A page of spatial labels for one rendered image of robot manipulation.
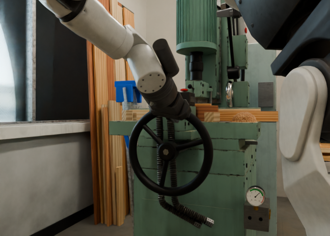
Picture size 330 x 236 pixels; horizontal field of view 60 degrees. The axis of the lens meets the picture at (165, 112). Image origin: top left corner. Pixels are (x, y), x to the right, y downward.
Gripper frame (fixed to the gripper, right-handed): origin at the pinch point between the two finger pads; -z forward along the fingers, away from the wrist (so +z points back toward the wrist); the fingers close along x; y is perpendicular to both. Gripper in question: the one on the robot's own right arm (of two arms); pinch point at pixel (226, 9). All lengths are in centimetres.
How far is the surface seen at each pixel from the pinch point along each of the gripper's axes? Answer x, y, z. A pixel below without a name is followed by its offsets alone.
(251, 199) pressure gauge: 53, 48, 11
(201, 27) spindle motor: 4.2, 4.7, -9.9
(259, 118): 19.8, 38.6, 12.0
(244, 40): -15.2, 19.1, 4.4
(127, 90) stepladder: -34, 54, -77
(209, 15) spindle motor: -1.0, 1.8, -7.0
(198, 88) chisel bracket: 16.3, 26.3, -11.7
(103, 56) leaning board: -93, 51, -127
